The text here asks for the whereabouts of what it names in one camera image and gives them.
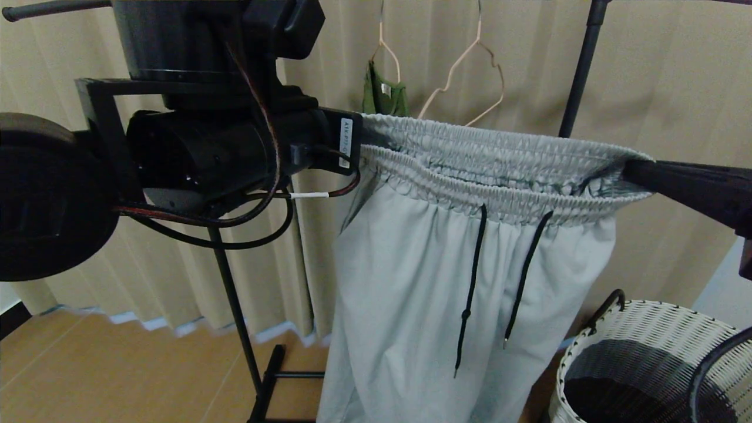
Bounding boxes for beige curtain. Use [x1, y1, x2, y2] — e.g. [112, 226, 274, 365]
[0, 0, 752, 347]

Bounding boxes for green printed sleeveless shirt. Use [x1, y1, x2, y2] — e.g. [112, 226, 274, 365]
[362, 61, 409, 117]

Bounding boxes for black clothes rack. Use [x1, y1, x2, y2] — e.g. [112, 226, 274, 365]
[2, 0, 752, 423]

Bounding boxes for white laundry basket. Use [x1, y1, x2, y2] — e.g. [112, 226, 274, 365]
[549, 290, 752, 423]

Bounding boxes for pink clothes hanger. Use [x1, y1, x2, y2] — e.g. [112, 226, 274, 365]
[370, 0, 403, 84]
[418, 0, 506, 127]

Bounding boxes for pale grey shorts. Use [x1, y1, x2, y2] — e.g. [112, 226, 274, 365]
[317, 113, 656, 423]

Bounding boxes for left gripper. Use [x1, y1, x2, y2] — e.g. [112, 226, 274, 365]
[126, 108, 363, 213]

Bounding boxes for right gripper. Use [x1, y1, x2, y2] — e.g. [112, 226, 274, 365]
[738, 234, 752, 280]

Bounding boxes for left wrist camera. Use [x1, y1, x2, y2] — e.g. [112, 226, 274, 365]
[244, 0, 325, 59]

